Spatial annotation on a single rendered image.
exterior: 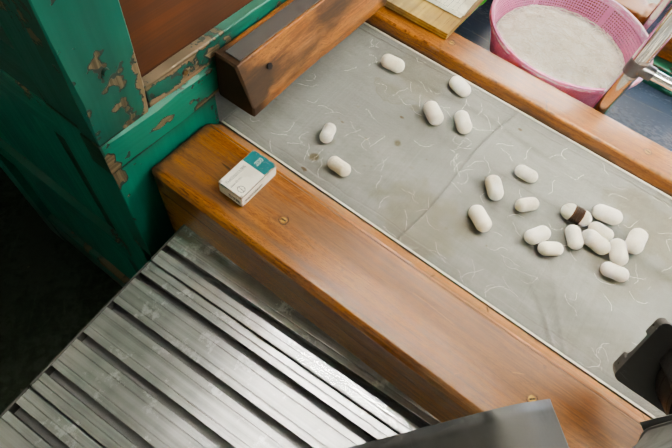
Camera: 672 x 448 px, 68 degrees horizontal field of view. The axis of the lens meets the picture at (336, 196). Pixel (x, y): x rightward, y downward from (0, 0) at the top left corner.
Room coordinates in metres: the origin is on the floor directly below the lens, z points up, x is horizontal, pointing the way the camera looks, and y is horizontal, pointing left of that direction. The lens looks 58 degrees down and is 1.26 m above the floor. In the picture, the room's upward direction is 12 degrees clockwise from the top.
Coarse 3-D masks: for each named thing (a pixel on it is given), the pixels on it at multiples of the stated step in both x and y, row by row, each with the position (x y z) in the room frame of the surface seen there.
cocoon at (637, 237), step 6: (636, 228) 0.36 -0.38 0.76; (630, 234) 0.36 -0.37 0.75; (636, 234) 0.35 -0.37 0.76; (642, 234) 0.35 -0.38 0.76; (630, 240) 0.34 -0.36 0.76; (636, 240) 0.34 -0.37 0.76; (642, 240) 0.35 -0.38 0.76; (630, 246) 0.34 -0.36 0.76; (636, 246) 0.34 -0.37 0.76; (642, 246) 0.34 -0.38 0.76; (630, 252) 0.33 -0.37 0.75; (636, 252) 0.33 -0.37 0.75
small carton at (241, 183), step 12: (252, 156) 0.33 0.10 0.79; (240, 168) 0.31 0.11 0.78; (252, 168) 0.31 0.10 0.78; (264, 168) 0.32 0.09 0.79; (228, 180) 0.29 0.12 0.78; (240, 180) 0.30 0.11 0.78; (252, 180) 0.30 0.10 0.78; (264, 180) 0.31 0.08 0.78; (228, 192) 0.28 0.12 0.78; (240, 192) 0.28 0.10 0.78; (252, 192) 0.29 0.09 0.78; (240, 204) 0.27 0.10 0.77
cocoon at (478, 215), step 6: (474, 210) 0.34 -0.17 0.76; (480, 210) 0.34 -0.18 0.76; (474, 216) 0.33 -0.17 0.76; (480, 216) 0.33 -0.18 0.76; (486, 216) 0.33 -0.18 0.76; (474, 222) 0.33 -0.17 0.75; (480, 222) 0.32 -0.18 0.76; (486, 222) 0.32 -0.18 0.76; (480, 228) 0.32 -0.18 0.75; (486, 228) 0.32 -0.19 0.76
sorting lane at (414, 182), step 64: (320, 64) 0.55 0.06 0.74; (256, 128) 0.41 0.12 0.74; (320, 128) 0.43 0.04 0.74; (384, 128) 0.45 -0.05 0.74; (448, 128) 0.48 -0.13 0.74; (512, 128) 0.50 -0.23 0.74; (384, 192) 0.35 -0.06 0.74; (448, 192) 0.37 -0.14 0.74; (512, 192) 0.39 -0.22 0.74; (576, 192) 0.41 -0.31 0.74; (640, 192) 0.44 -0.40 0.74; (448, 256) 0.28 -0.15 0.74; (512, 256) 0.30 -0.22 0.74; (576, 256) 0.32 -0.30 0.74; (640, 256) 0.34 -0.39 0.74; (512, 320) 0.22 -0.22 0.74; (576, 320) 0.23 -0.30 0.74; (640, 320) 0.25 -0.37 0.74
